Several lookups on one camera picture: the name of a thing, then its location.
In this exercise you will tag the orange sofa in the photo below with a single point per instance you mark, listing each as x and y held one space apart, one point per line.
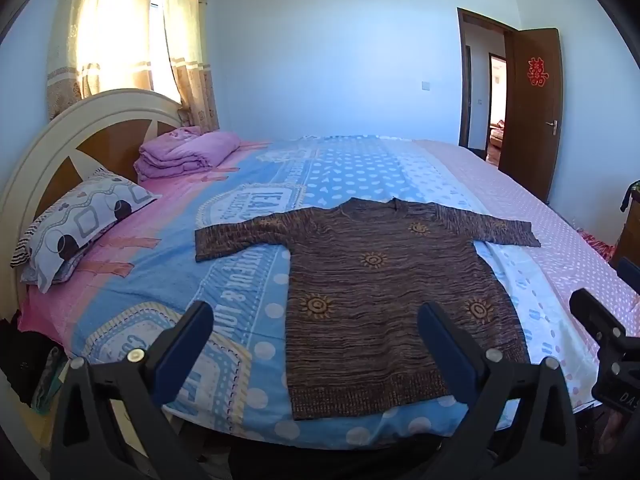
497 137

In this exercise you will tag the bed with colourful sheet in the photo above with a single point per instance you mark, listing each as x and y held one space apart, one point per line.
350 170

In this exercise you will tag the red paper door decoration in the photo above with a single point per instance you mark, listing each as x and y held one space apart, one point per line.
537 71

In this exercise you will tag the wooden nightstand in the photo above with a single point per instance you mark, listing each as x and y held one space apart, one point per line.
631 235

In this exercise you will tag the brown patterned knit sweater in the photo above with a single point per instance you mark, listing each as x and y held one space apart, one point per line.
375 310

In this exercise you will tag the folded pink blanket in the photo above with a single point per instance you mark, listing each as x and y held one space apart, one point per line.
185 152

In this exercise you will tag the brown wooden door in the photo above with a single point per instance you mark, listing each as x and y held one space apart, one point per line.
525 125

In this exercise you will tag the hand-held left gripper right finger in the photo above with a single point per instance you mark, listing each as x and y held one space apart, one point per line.
445 355

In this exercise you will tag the dark wooden door frame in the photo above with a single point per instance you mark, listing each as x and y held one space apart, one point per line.
461 75

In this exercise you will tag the white wooden headboard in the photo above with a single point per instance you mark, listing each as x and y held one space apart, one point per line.
50 130

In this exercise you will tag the black clothes pile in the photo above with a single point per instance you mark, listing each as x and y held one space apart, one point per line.
25 360

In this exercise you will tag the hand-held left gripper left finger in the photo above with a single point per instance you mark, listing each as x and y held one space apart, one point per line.
182 350

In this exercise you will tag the patterned beige curtain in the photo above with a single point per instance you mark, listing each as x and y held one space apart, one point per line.
192 75
100 75

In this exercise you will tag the dark hanging cloth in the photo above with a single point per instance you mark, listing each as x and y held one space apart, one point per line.
631 194

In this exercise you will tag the grey patterned pillow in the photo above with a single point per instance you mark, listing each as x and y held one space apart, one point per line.
85 220

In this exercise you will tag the red patterned cloth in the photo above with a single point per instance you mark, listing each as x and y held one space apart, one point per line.
597 246

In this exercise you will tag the teal cloth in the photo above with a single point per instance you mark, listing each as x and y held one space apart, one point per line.
50 382

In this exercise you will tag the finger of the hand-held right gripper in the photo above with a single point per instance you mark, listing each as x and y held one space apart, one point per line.
592 312
631 274

